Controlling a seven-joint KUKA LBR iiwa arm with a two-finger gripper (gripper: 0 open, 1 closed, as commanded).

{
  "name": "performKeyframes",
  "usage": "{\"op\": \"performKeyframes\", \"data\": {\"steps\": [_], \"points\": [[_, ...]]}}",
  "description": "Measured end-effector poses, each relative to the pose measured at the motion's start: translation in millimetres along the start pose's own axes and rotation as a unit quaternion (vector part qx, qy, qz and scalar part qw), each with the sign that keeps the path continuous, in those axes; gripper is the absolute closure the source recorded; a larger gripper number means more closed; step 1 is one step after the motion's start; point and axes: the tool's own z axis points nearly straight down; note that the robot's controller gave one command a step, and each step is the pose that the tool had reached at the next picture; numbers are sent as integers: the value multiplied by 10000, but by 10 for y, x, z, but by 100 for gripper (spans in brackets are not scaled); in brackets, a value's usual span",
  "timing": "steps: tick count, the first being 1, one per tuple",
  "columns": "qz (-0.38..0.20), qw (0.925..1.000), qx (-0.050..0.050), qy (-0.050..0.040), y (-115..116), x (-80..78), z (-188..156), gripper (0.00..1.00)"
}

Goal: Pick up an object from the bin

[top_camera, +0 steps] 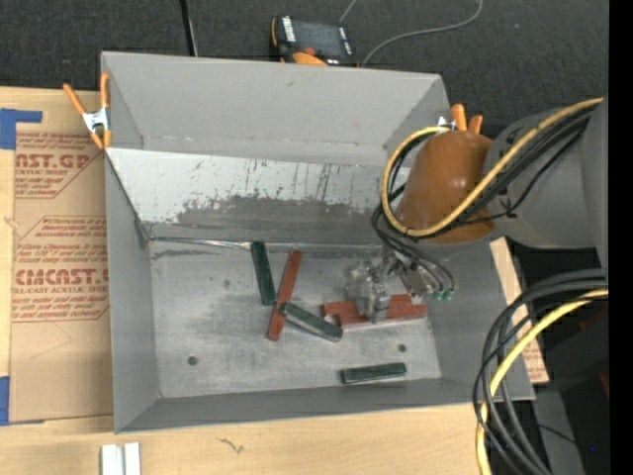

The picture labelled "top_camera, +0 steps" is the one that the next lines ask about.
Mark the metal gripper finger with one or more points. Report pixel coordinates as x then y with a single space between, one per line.
378 305
358 280

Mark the red-brown flat block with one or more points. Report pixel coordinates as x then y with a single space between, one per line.
287 290
341 309
403 320

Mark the dark green flat block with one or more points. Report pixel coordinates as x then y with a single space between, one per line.
373 373
311 322
263 275

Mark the grey metal bin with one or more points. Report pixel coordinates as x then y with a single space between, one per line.
212 324

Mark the brown cardboard board red print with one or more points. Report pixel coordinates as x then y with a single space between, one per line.
59 354

